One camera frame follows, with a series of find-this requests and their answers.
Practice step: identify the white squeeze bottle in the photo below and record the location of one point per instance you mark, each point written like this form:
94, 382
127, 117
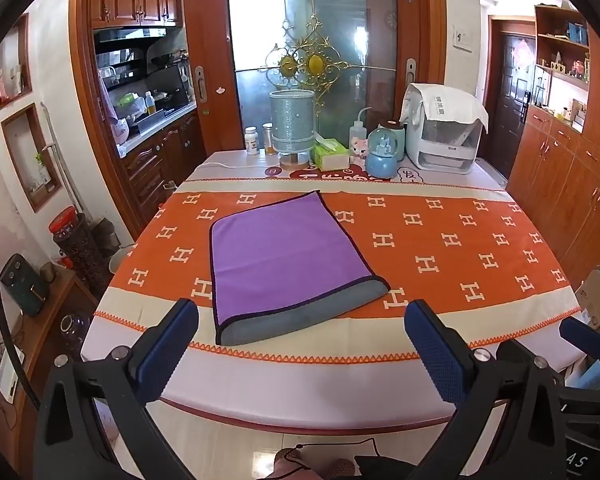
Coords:
358, 134

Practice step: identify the black air fryer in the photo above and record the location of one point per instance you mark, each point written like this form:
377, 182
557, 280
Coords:
24, 285

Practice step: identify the wooden wall shelf cabinet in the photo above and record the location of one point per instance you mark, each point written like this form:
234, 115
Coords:
572, 125

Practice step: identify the white wall switch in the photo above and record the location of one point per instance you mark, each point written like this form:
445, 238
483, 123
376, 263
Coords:
462, 38

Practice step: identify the glass sliding door gold ornament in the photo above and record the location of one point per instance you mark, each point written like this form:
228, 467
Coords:
312, 50

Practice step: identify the wooden side table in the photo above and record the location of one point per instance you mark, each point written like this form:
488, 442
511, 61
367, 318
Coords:
35, 360

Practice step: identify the clear glass jar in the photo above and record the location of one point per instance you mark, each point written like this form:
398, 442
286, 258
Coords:
73, 329

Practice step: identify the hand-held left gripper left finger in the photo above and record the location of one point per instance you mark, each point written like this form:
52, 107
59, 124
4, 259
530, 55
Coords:
169, 347

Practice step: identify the dark woven stand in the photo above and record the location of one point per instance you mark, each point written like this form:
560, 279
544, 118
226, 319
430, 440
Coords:
82, 255

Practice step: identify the blue snow globe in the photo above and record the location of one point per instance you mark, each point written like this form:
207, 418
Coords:
385, 152

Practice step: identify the green and white plastic bag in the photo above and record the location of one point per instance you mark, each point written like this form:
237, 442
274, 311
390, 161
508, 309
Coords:
130, 106

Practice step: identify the dark brown entrance door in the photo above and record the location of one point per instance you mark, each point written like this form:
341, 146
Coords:
511, 95

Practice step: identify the purple and grey towel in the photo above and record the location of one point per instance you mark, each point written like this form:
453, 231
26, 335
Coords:
290, 265

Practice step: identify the pink cat figurine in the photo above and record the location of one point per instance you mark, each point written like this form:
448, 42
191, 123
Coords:
359, 152

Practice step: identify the yellow oil bottle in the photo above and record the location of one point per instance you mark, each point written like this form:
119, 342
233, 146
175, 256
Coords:
150, 103

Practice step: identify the wooden lower kitchen cabinets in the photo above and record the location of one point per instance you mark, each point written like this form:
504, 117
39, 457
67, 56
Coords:
160, 160

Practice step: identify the orange patterned tablecloth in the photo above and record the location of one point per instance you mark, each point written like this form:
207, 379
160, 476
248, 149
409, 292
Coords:
340, 280

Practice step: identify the cardboard box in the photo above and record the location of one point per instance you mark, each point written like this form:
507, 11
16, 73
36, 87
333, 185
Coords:
599, 296

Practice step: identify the white cloth cover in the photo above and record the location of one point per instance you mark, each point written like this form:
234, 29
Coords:
447, 102

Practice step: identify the amber glass jar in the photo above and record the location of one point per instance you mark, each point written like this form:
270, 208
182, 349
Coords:
268, 139

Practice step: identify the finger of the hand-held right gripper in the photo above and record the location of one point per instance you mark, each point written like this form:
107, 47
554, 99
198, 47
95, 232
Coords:
586, 336

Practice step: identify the wooden framed wall niche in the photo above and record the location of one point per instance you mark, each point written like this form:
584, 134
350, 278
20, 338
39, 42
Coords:
30, 157
12, 62

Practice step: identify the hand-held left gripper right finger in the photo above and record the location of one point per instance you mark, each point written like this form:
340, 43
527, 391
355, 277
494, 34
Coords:
440, 352

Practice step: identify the white countertop appliance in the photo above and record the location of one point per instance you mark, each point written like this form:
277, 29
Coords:
442, 145

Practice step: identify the person's brown slipper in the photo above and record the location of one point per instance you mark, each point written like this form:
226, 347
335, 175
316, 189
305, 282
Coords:
289, 466
339, 469

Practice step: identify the white pill bottle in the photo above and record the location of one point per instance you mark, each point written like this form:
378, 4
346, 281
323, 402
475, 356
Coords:
252, 141

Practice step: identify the red lidded jar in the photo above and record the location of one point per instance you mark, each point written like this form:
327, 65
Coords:
63, 223

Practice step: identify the green tissue box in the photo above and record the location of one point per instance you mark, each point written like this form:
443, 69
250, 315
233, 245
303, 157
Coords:
331, 155

